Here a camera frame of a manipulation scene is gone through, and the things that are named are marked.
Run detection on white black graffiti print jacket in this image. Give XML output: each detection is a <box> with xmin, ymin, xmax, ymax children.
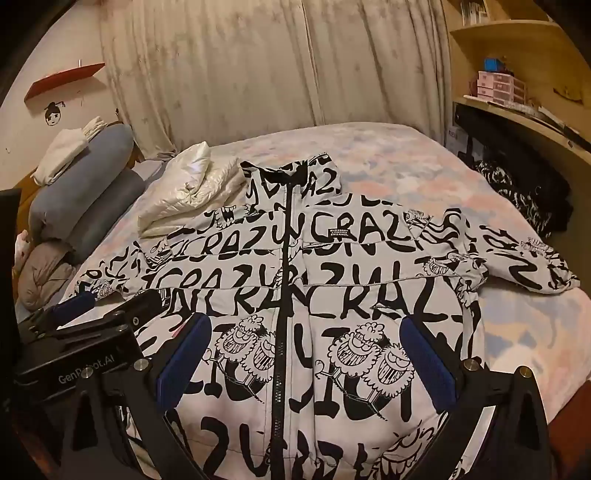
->
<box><xmin>75</xmin><ymin>155</ymin><xmax>579</xmax><ymax>479</ymax></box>

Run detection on taupe folded blanket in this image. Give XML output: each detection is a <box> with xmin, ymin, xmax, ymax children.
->
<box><xmin>18</xmin><ymin>240</ymin><xmax>75</xmax><ymax>311</ymax></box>

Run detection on dark grey bolster pillow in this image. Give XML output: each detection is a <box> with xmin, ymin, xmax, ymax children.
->
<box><xmin>66</xmin><ymin>169</ymin><xmax>145</xmax><ymax>265</ymax></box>

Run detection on pastel patterned bed cover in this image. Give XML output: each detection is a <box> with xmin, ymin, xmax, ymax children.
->
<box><xmin>69</xmin><ymin>123</ymin><xmax>590</xmax><ymax>420</ymax></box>

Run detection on white folded cloth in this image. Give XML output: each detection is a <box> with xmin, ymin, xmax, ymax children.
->
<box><xmin>31</xmin><ymin>116</ymin><xmax>107</xmax><ymax>187</ymax></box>

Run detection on cream shiny puffer jacket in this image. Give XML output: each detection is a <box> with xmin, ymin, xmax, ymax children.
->
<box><xmin>137</xmin><ymin>142</ymin><xmax>245</xmax><ymax>238</ymax></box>

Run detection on black white patterned garment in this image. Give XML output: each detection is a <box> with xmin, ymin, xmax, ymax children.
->
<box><xmin>473</xmin><ymin>160</ymin><xmax>573</xmax><ymax>239</ymax></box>

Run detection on beige patterned curtain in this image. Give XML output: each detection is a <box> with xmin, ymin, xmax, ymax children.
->
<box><xmin>99</xmin><ymin>1</ymin><xmax>452</xmax><ymax>156</ymax></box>

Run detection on small blue box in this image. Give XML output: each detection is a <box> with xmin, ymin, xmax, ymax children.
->
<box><xmin>484</xmin><ymin>57</ymin><xmax>506</xmax><ymax>73</ymax></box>

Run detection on wooden shelf desk unit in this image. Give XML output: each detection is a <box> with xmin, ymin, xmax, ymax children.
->
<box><xmin>440</xmin><ymin>0</ymin><xmax>591</xmax><ymax>241</ymax></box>

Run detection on cartoon face wall sticker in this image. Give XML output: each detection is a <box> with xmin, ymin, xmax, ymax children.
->
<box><xmin>44</xmin><ymin>101</ymin><xmax>65</xmax><ymax>127</ymax></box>

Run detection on red wall shelf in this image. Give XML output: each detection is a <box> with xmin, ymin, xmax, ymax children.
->
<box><xmin>23</xmin><ymin>62</ymin><xmax>105</xmax><ymax>102</ymax></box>

